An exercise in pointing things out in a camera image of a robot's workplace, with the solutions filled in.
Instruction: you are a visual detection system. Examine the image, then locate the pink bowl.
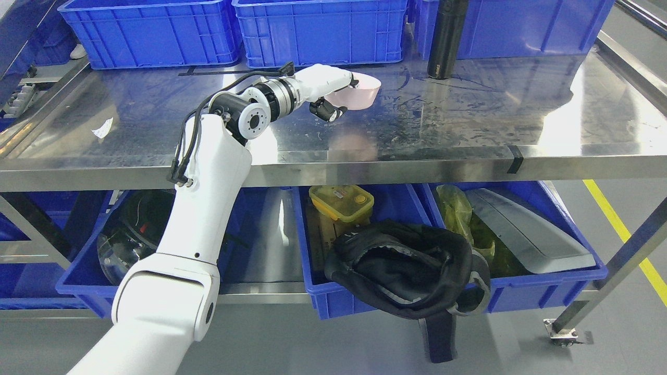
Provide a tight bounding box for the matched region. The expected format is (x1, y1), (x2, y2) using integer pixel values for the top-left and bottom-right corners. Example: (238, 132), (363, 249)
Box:
(325, 72), (382, 110)

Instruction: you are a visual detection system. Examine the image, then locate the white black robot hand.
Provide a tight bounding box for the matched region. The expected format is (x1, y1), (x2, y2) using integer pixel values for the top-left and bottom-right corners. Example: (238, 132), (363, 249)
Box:
(291, 64), (359, 122)

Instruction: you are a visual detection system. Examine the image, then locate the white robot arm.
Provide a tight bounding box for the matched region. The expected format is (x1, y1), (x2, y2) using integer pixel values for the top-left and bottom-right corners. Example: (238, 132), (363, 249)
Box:
(69, 78), (303, 374)

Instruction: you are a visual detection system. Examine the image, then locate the yellow lunch box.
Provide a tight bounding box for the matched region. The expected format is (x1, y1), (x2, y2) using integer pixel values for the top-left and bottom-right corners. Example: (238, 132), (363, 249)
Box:
(308, 184), (375, 225)

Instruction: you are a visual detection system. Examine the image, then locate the blue bin with helmet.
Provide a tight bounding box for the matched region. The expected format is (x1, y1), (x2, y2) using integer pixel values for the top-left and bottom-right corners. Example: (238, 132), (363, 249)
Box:
(55, 189), (245, 319)

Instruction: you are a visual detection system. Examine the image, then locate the blue crate top left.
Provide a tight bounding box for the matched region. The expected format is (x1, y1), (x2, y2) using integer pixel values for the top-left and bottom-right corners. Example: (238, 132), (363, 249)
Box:
(58, 1), (242, 70)

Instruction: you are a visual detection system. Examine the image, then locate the blue crate top right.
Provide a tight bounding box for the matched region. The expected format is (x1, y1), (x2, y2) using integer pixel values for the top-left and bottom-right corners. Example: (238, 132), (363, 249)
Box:
(415, 0), (616, 61)

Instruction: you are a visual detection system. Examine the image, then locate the black bag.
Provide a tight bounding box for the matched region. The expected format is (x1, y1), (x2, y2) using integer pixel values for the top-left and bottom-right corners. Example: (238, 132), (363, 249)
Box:
(324, 219), (491, 364)

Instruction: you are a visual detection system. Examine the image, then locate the blue bin lower right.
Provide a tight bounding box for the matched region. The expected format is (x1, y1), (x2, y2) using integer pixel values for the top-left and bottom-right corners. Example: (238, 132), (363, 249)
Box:
(415, 181), (608, 313)

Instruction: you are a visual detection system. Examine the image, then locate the black thermos bottle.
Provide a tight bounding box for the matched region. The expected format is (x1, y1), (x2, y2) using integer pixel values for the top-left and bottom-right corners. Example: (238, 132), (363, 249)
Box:
(427, 1), (469, 79)

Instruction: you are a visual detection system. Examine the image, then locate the grey plastic panel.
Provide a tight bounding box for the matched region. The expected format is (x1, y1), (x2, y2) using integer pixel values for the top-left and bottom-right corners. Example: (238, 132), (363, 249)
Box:
(464, 189), (596, 274)

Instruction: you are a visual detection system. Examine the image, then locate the yellow green plastic bag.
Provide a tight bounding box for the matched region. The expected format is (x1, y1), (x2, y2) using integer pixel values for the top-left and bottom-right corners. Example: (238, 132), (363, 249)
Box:
(435, 184), (496, 263)

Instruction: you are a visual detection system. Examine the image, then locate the blue bin lower middle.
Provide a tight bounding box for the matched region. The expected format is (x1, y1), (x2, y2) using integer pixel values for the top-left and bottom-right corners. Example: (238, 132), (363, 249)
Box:
(290, 184), (431, 320)

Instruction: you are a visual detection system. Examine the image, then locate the blue crate top middle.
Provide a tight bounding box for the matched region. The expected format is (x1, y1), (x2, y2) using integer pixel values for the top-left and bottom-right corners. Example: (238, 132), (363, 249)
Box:
(232, 1), (408, 69)

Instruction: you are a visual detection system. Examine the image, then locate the black helmet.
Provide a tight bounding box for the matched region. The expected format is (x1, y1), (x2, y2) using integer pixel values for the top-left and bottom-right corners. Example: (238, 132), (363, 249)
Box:
(97, 189), (176, 285)

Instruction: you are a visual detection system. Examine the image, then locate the blue crate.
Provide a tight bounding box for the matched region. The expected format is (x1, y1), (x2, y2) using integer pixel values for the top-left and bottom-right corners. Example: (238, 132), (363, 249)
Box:
(415, 0), (616, 61)
(232, 1), (408, 69)
(58, 1), (242, 70)

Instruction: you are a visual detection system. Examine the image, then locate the steel table frame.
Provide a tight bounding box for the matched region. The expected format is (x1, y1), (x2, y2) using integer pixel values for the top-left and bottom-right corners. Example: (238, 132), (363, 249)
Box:
(0, 31), (667, 347)

